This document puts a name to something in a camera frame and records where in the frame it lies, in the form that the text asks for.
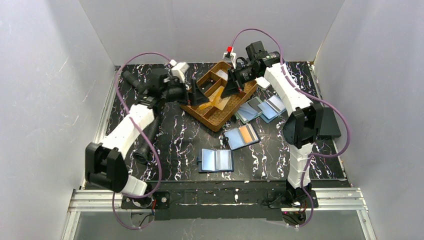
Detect orange VIP card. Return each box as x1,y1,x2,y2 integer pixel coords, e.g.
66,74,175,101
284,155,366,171
209,86,230,110

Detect navy blue card holder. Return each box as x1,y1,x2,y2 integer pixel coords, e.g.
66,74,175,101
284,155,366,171
196,148,235,173

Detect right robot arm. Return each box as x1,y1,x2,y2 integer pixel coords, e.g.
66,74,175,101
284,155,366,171
222,41,324,201

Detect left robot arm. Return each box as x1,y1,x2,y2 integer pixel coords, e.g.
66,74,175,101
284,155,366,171
85,62,209,199

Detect orange card in tray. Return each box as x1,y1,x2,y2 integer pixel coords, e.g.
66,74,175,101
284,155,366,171
198,100,214,110

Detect white card in tray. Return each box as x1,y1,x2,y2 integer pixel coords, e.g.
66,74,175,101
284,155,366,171
215,69,228,81

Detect green card holder open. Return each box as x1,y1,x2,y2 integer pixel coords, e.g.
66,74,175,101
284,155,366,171
234,96,263,124

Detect light blue card holder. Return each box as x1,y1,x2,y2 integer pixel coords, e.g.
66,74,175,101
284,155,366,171
258,95,286,124

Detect yellow card in holder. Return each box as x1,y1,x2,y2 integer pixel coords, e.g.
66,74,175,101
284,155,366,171
239,125,256,144

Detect black card holder open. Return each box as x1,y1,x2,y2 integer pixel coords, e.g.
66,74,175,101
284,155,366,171
222,123,261,151

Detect black box at back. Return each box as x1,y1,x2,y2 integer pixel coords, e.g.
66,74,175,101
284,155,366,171
247,58,278,78

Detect black box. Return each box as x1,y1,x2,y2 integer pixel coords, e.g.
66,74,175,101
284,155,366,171
317,107,341,140
247,58,278,78

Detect white small box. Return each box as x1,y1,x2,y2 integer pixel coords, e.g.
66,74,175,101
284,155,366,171
256,77,271,91

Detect brown woven divider tray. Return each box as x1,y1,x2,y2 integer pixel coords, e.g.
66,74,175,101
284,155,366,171
180,61,258,132

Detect black box at right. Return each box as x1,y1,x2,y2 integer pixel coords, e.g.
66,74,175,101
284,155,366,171
317,107,341,140

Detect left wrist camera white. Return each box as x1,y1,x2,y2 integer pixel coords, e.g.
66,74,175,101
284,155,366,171
169,59,189,83

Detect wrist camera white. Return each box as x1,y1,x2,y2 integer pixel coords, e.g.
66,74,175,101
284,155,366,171
222,46,237,69
169,59,189,83

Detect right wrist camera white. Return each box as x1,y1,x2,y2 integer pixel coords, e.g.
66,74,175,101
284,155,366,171
222,46,237,69

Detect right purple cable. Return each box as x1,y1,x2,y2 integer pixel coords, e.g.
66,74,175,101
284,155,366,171
229,27,351,229

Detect black corrugated hose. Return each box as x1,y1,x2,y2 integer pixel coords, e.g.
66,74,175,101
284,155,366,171
122,70,162,165

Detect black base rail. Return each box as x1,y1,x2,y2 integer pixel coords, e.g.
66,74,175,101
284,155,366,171
121,180,319,222

